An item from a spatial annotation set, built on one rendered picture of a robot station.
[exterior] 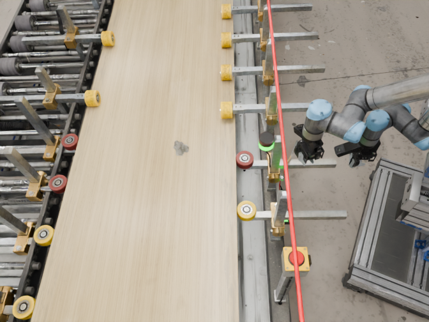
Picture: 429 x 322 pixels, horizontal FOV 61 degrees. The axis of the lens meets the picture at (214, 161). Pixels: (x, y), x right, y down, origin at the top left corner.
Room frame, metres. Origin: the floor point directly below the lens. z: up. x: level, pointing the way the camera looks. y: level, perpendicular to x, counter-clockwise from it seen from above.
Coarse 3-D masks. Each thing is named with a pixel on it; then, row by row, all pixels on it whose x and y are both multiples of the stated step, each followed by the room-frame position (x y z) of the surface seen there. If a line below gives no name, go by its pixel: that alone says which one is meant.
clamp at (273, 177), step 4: (268, 156) 0.88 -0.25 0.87; (268, 160) 0.85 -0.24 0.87; (268, 164) 0.83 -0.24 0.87; (268, 168) 0.81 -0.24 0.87; (268, 172) 0.80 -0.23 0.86; (272, 172) 0.79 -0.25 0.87; (276, 172) 0.79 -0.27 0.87; (268, 176) 0.78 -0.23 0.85; (272, 176) 0.77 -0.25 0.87; (276, 176) 0.77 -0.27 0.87; (272, 180) 0.76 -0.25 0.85; (276, 180) 0.76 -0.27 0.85
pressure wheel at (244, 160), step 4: (240, 152) 0.89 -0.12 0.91; (244, 152) 0.89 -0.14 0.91; (248, 152) 0.89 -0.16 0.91; (236, 156) 0.87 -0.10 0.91; (240, 156) 0.87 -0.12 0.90; (244, 156) 0.87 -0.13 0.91; (248, 156) 0.87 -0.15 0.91; (252, 156) 0.86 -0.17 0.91; (236, 160) 0.85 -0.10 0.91; (240, 160) 0.85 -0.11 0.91; (244, 160) 0.85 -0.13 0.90; (248, 160) 0.85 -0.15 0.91; (252, 160) 0.84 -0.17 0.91; (240, 164) 0.83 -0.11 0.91; (244, 164) 0.83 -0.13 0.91; (248, 164) 0.82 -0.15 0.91; (252, 164) 0.84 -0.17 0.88; (244, 168) 0.82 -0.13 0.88; (248, 168) 0.82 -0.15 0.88
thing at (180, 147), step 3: (177, 141) 0.99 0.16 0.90; (174, 144) 0.97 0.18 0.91; (177, 144) 0.97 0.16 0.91; (180, 144) 0.96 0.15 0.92; (183, 144) 0.97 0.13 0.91; (186, 144) 0.97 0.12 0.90; (174, 147) 0.96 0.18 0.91; (177, 147) 0.96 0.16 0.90; (180, 147) 0.95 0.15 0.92; (183, 147) 0.95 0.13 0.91; (186, 147) 0.95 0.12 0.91; (177, 150) 0.94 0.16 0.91; (180, 150) 0.93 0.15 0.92; (183, 150) 0.94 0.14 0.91; (186, 150) 0.93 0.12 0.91; (177, 153) 0.93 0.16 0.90; (180, 153) 0.92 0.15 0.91; (183, 153) 0.92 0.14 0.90
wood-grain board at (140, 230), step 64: (128, 0) 2.14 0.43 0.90; (192, 0) 2.07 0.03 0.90; (128, 64) 1.55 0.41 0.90; (192, 64) 1.50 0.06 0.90; (128, 128) 1.10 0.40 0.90; (192, 128) 1.06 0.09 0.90; (64, 192) 0.79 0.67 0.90; (128, 192) 0.75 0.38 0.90; (192, 192) 0.72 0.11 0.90; (64, 256) 0.50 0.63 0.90; (128, 256) 0.47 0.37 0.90; (192, 256) 0.44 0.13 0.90; (64, 320) 0.26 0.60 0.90; (128, 320) 0.24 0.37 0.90; (192, 320) 0.22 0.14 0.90
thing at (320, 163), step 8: (256, 160) 0.87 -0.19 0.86; (264, 160) 0.86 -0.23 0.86; (280, 160) 0.85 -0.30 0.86; (296, 160) 0.84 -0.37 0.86; (320, 160) 0.83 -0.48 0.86; (328, 160) 0.83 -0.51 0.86; (240, 168) 0.85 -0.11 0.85; (256, 168) 0.84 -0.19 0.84; (264, 168) 0.84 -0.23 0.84; (280, 168) 0.83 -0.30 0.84; (288, 168) 0.82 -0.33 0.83; (296, 168) 0.82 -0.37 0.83
